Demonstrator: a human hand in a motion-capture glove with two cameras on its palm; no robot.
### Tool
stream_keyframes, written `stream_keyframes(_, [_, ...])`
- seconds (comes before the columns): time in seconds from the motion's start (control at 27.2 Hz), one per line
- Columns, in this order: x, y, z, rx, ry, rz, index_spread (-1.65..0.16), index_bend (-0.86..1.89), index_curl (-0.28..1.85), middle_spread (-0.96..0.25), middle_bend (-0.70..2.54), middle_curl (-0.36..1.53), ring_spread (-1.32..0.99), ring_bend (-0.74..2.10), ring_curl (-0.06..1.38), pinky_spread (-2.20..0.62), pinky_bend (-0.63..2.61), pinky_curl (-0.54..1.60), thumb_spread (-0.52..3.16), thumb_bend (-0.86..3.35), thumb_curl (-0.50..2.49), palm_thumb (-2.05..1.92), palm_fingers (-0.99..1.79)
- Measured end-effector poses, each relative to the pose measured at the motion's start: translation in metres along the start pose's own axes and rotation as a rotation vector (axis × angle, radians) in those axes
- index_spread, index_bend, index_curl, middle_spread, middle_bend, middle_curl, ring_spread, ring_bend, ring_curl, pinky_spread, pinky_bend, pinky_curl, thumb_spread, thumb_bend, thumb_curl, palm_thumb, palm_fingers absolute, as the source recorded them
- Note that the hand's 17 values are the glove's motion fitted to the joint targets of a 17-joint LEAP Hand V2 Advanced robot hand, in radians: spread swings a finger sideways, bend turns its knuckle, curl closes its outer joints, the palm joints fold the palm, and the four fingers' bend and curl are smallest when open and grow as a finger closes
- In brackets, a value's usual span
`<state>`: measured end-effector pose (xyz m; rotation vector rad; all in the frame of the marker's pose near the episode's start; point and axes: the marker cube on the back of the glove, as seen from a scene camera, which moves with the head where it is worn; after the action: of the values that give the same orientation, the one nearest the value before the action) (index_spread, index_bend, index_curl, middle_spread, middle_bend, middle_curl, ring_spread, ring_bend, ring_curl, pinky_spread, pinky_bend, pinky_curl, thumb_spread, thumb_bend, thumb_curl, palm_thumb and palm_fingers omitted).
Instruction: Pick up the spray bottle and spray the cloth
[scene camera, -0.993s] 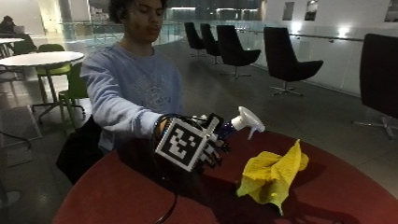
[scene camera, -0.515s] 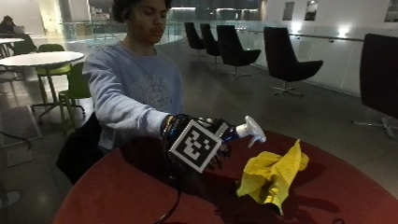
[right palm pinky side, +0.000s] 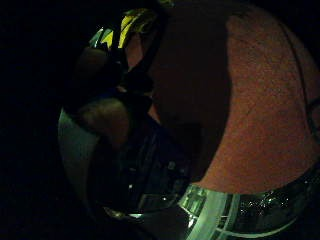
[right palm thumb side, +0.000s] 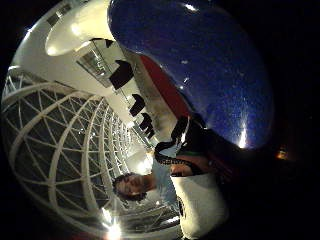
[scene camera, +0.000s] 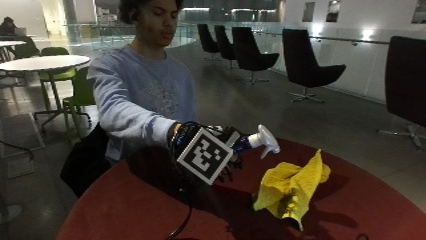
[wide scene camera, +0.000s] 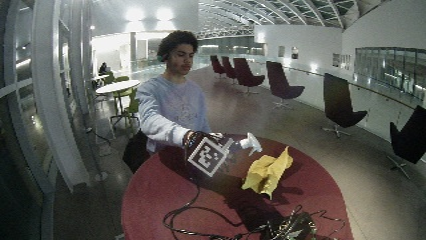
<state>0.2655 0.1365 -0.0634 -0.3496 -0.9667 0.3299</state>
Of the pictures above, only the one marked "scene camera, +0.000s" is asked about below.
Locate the green chair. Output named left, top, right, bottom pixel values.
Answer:
left=62, top=66, right=98, bottom=138
left=39, top=46, right=78, bottom=113

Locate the white round table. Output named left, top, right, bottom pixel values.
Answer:
left=0, top=40, right=29, bottom=63
left=0, top=54, right=93, bottom=131

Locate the person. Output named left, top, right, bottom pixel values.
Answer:
left=87, top=0, right=224, bottom=168
left=0, top=16, right=30, bottom=37

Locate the metal handrail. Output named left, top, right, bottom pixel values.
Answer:
left=258, top=31, right=392, bottom=46

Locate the black swivel chair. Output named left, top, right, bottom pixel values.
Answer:
left=282, top=28, right=348, bottom=104
left=231, top=26, right=282, bottom=85
left=377, top=35, right=426, bottom=150
left=196, top=23, right=222, bottom=62
left=214, top=24, right=239, bottom=70

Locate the black chair behind person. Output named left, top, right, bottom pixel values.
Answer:
left=59, top=123, right=112, bottom=198

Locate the spray bottle with white nozzle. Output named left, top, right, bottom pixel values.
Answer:
left=232, top=124, right=283, bottom=160

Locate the white marker cube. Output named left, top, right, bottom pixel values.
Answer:
left=176, top=127, right=235, bottom=186

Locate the black glove cable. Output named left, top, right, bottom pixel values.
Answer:
left=164, top=121, right=211, bottom=240

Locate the yellow cloth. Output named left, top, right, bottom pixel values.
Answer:
left=252, top=148, right=333, bottom=232

